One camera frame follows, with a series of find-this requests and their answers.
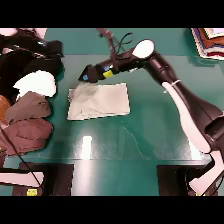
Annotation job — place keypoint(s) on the dark garment with blue label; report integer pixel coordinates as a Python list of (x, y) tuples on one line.
[(36, 45)]

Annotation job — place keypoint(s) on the beige shirt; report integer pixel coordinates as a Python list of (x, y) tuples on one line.
[(103, 101)]

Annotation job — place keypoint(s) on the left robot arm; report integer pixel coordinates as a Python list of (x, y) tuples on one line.
[(56, 178)]

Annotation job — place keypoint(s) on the orange garment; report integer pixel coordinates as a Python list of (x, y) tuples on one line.
[(3, 106)]

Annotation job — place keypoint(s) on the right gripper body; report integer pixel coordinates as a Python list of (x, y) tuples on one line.
[(100, 71)]

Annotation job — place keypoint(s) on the taupe brown garment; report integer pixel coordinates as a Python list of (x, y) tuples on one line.
[(28, 106)]

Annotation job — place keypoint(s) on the reddish brown garment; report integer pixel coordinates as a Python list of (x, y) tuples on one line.
[(26, 135)]

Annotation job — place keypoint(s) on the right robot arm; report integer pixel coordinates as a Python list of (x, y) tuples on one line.
[(196, 106)]

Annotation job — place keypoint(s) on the stack of folded clothes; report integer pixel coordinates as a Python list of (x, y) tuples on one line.
[(213, 41)]

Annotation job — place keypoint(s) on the pale pink garment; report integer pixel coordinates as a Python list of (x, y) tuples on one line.
[(6, 31)]

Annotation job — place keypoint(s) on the white garment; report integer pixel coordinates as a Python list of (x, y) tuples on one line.
[(38, 83)]

